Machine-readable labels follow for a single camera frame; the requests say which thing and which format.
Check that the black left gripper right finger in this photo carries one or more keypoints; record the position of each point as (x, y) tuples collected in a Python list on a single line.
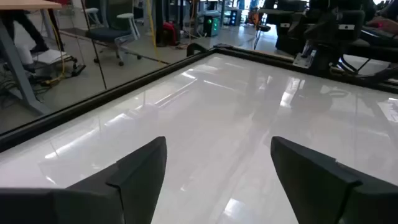
[(311, 186)]

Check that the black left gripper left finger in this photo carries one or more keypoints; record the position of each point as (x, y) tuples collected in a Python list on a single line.
[(133, 186)]

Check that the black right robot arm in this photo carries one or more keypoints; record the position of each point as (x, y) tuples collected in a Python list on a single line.
[(342, 31)]

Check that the thin black pole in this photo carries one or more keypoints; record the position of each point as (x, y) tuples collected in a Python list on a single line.
[(93, 49)]

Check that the dark office chair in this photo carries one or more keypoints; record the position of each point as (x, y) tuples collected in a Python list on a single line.
[(105, 34)]

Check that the red bag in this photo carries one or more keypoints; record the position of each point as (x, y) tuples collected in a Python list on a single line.
[(169, 32)]

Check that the computer tower with green lights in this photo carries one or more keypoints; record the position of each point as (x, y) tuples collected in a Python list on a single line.
[(211, 26)]

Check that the computer tower with blue lights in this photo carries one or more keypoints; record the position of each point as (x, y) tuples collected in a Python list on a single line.
[(235, 18)]

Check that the person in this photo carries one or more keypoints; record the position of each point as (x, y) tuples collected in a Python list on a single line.
[(28, 28)]

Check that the wooden desk with grey legs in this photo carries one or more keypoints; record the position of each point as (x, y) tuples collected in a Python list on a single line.
[(18, 3)]

